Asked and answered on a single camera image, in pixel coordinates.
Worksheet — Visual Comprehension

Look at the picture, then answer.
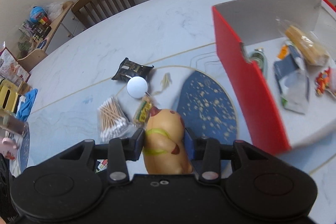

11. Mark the blue globe toy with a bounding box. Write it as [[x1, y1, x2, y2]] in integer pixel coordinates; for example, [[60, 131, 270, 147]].
[[29, 6, 47, 24]]

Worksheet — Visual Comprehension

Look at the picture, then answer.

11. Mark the bag of cotton swabs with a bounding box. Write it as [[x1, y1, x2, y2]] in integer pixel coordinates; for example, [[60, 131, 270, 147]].
[[97, 97, 137, 143]]

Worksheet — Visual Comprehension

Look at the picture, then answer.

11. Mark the blue gold placemat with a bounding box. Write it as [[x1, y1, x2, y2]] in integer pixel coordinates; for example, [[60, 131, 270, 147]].
[[177, 71, 238, 144]]

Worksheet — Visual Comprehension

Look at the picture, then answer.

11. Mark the yellow tissue box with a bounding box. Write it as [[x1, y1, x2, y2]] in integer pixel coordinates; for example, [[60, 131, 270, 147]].
[[0, 79, 20, 113]]

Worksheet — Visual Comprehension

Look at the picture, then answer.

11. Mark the blue white tissue pack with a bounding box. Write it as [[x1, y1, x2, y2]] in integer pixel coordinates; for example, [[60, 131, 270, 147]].
[[273, 42, 310, 114]]

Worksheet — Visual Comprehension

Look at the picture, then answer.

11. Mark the dark wooden chair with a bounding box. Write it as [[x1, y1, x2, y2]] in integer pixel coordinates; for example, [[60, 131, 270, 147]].
[[71, 0, 136, 28]]

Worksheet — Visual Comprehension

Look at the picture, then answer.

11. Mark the wooden side cabinet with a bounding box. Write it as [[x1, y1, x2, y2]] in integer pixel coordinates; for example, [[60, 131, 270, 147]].
[[18, 1, 86, 72]]

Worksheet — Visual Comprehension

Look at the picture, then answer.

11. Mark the red white cardboard box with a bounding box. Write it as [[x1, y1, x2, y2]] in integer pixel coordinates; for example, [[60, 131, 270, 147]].
[[213, 0, 335, 155]]

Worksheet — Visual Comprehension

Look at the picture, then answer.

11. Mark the black snack packet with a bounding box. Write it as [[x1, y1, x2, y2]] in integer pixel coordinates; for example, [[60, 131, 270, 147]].
[[111, 57, 154, 83]]

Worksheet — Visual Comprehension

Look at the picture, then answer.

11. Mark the blue cloth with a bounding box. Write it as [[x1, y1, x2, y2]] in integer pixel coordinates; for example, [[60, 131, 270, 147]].
[[16, 89, 38, 121]]

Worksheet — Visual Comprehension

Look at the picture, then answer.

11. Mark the bagged bread slice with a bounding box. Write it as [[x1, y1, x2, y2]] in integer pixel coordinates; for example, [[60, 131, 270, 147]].
[[276, 18, 330, 67]]

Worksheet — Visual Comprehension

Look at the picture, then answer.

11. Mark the red picture book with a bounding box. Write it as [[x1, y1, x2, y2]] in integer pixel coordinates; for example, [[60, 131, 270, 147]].
[[1, 48, 30, 86]]

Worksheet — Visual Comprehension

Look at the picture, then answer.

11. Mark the red orange fish charm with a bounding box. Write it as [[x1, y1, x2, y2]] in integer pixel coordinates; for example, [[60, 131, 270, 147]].
[[315, 67, 331, 97]]

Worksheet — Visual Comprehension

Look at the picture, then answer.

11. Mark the yellow green candy packet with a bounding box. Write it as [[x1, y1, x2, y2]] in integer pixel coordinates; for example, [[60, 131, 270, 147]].
[[133, 96, 154, 127]]

